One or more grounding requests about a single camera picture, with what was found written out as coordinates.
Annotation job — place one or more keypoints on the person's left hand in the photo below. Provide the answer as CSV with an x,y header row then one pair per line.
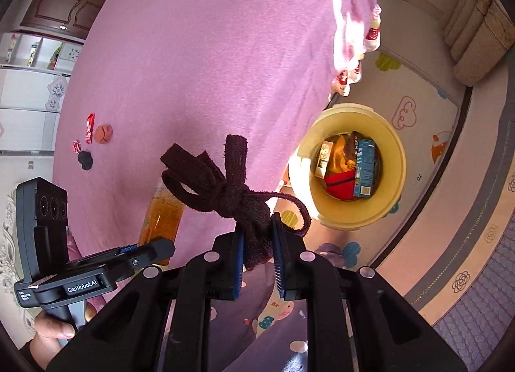
x,y
50,329

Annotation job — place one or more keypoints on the person's left forearm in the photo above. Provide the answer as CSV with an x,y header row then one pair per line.
x,y
34,356

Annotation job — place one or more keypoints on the beige sofa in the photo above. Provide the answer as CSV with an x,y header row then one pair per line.
x,y
478,25

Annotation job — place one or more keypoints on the yellow plastic bin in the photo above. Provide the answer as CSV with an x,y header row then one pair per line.
x,y
392,178

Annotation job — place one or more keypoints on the dark brown knotted cloth strip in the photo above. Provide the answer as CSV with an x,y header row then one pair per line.
x,y
233,195

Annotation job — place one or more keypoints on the long blue box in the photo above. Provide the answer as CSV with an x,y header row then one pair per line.
x,y
364,170

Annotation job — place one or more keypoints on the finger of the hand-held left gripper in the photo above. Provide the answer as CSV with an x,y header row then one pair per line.
x,y
141,257

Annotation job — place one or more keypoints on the crumpled red white wrapper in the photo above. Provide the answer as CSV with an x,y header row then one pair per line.
x,y
76,145

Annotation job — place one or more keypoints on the white wardrobe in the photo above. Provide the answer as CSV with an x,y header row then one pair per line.
x,y
28,110

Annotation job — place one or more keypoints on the pinkish brown crumpled lump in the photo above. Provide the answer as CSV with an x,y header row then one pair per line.
x,y
103,134

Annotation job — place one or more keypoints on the crumpled black bag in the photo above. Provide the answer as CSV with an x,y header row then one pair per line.
x,y
85,159

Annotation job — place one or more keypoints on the white open shelf unit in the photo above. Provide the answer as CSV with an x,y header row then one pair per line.
x,y
40,52

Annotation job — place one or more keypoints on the red zip pouch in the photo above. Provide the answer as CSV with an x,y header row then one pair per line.
x,y
338,185

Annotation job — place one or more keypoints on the tufted green white headboard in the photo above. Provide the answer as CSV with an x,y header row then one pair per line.
x,y
8,243

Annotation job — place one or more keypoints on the dark brown wooden door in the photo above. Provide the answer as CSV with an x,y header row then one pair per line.
x,y
64,9

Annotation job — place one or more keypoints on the amber bottle with cap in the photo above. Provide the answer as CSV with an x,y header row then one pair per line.
x,y
161,215

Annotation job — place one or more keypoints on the red snack packet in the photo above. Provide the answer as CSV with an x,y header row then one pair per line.
x,y
90,128

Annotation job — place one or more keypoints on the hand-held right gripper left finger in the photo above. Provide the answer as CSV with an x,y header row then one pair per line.
x,y
189,295

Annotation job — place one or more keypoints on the orange fruit print box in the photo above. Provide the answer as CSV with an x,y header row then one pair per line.
x,y
324,154

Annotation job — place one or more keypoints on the cartoon printed bed cover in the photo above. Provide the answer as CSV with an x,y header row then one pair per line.
x,y
356,70

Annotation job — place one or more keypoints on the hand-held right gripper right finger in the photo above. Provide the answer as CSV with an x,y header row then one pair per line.
x,y
322,287

